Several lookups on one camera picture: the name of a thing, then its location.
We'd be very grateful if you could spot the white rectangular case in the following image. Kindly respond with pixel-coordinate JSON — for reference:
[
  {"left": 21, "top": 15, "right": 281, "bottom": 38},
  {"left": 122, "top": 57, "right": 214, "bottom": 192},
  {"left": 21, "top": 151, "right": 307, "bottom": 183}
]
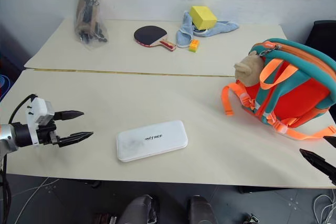
[{"left": 116, "top": 120, "right": 188, "bottom": 163}]

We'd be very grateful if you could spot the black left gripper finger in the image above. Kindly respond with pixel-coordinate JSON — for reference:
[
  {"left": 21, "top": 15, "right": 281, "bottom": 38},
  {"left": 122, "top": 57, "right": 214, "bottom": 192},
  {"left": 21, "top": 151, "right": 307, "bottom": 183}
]
[
  {"left": 57, "top": 131, "right": 94, "bottom": 148},
  {"left": 54, "top": 109, "right": 85, "bottom": 122}
]

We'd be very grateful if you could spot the light blue cloth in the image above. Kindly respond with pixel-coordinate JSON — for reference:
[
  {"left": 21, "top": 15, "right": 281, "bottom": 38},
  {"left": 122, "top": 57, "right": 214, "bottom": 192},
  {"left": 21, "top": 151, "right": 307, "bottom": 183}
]
[{"left": 175, "top": 10, "right": 240, "bottom": 49}]

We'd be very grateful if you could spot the clear plastic bag with parts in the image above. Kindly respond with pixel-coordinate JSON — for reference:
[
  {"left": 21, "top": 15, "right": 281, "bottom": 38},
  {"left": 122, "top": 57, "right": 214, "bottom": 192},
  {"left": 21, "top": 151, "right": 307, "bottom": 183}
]
[{"left": 73, "top": 0, "right": 109, "bottom": 51}]

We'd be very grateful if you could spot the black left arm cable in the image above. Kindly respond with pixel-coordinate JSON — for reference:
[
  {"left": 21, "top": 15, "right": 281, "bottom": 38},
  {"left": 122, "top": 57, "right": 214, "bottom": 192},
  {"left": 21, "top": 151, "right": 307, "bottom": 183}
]
[{"left": 7, "top": 93, "right": 37, "bottom": 125}]

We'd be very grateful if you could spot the yellow and orange toy brick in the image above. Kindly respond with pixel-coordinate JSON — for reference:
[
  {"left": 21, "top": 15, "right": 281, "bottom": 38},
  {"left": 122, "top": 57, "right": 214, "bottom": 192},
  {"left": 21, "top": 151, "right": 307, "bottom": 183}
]
[{"left": 188, "top": 39, "right": 200, "bottom": 54}]

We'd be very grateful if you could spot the black chair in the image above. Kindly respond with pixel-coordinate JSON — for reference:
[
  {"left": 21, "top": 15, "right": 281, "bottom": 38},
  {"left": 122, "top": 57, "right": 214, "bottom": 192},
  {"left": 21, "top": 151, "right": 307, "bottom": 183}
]
[{"left": 304, "top": 20, "right": 336, "bottom": 55}]

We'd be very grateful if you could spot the black table tennis paddle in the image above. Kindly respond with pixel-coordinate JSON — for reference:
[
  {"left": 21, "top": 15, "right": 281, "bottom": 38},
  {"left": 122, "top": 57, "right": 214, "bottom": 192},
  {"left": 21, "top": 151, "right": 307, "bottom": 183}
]
[{"left": 133, "top": 25, "right": 177, "bottom": 52}]

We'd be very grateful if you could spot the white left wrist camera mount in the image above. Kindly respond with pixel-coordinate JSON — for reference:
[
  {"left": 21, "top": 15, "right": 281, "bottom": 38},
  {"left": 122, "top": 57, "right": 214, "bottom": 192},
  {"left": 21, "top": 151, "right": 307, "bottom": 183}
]
[{"left": 25, "top": 98, "right": 55, "bottom": 147}]

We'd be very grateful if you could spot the white floor cable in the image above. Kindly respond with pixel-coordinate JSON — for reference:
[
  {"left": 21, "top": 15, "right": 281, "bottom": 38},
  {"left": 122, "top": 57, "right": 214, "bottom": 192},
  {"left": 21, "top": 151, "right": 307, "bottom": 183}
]
[
  {"left": 24, "top": 177, "right": 60, "bottom": 224},
  {"left": 313, "top": 194, "right": 336, "bottom": 224}
]

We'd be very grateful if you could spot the beige plush toy keychain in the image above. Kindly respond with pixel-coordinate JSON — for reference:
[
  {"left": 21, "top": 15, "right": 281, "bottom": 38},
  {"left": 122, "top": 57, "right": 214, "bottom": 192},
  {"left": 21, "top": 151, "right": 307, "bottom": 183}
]
[{"left": 234, "top": 52, "right": 265, "bottom": 87}]

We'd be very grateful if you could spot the dark rounded shape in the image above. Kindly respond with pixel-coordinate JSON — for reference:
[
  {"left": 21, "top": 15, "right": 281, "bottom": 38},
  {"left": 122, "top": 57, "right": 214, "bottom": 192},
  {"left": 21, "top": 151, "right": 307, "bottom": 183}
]
[
  {"left": 189, "top": 195, "right": 221, "bottom": 224},
  {"left": 119, "top": 195, "right": 160, "bottom": 224}
]

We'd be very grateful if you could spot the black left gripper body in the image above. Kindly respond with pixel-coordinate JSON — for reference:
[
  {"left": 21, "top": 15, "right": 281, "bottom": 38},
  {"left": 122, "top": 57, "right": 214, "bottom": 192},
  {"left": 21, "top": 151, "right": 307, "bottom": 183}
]
[{"left": 36, "top": 120, "right": 60, "bottom": 146}]

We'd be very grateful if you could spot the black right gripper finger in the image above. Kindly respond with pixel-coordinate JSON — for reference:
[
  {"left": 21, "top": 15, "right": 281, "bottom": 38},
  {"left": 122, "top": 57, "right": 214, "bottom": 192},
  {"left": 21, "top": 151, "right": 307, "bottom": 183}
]
[
  {"left": 299, "top": 148, "right": 336, "bottom": 186},
  {"left": 322, "top": 135, "right": 336, "bottom": 148}
]

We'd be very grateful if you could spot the orange and teal backpack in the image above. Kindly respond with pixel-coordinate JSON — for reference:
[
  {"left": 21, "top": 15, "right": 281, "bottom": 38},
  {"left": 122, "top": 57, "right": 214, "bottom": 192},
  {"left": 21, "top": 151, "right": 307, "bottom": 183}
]
[{"left": 221, "top": 38, "right": 336, "bottom": 141}]

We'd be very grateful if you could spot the yellow sponge block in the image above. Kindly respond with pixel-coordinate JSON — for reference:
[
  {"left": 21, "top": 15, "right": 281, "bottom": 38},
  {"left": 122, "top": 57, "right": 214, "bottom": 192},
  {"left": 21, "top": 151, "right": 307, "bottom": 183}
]
[{"left": 189, "top": 5, "right": 218, "bottom": 31}]

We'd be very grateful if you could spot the blue ringed object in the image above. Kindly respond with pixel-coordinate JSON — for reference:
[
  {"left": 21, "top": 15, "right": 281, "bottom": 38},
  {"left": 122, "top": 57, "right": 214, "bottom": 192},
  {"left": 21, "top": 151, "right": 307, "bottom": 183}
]
[{"left": 0, "top": 73, "right": 13, "bottom": 102}]

